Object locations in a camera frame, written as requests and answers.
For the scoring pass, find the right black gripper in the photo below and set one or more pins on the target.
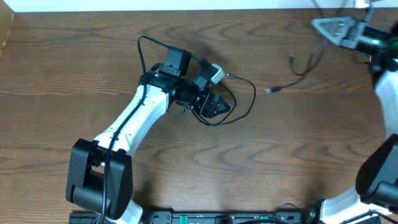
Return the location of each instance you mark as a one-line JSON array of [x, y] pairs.
[[351, 28]]

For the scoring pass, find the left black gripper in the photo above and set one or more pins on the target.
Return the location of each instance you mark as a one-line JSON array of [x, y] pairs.
[[204, 104]]

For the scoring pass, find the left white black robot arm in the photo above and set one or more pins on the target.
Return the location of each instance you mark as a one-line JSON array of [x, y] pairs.
[[100, 171]]

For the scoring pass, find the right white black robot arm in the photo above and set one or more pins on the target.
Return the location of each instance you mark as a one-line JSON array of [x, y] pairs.
[[374, 195]]

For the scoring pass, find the cardboard box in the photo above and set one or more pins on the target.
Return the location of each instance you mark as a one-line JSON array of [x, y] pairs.
[[6, 20]]

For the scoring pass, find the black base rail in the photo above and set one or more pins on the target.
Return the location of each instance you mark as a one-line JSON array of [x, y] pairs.
[[186, 217]]

